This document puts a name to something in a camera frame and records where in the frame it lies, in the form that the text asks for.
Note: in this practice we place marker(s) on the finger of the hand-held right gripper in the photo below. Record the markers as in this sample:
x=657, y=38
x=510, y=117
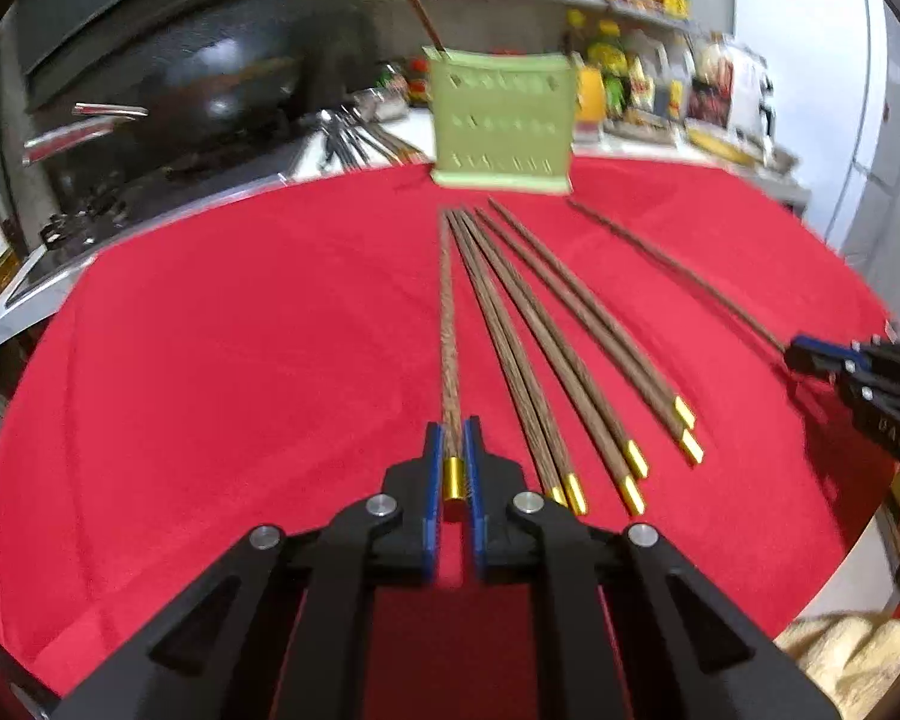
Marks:
x=816, y=366
x=821, y=346

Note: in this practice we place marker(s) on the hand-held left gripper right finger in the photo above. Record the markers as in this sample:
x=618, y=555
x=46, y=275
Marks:
x=474, y=495

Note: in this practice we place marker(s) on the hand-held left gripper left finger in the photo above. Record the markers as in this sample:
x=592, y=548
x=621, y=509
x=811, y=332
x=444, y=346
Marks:
x=434, y=495

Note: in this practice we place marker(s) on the bunch of wooden chopsticks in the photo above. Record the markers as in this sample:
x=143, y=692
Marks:
x=576, y=495

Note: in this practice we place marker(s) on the gold-tipped wooden chopstick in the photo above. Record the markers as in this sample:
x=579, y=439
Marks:
x=420, y=11
x=450, y=330
x=679, y=275

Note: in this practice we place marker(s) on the green plastic utensil holder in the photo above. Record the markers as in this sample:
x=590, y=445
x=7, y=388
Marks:
x=495, y=127

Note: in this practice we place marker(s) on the steel bowl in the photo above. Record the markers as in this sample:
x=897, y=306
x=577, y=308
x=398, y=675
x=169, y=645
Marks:
x=786, y=163

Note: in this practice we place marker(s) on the yellow bowl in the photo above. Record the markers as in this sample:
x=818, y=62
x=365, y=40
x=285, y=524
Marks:
x=720, y=144

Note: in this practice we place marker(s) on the red tablecloth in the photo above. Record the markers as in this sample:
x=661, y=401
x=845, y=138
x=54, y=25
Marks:
x=232, y=390

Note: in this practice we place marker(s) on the cream towel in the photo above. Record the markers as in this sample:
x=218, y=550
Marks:
x=855, y=660

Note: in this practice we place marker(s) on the white rice cooker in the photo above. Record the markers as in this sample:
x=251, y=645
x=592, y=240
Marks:
x=754, y=94

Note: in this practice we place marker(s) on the red label jar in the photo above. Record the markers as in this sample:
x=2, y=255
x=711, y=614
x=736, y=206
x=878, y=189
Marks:
x=709, y=94

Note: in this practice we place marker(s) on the large dark vinegar jug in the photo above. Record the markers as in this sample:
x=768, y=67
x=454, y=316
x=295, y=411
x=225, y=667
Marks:
x=649, y=81

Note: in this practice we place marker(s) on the green label sauce bottle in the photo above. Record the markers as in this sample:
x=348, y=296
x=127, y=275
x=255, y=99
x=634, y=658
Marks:
x=611, y=64

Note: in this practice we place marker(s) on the pile of metal cutlery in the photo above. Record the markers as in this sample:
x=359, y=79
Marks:
x=349, y=139

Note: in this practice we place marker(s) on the gas stove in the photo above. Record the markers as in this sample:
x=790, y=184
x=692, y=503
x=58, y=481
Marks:
x=120, y=199

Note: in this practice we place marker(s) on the black wok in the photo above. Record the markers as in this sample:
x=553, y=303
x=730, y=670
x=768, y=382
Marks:
x=172, y=97

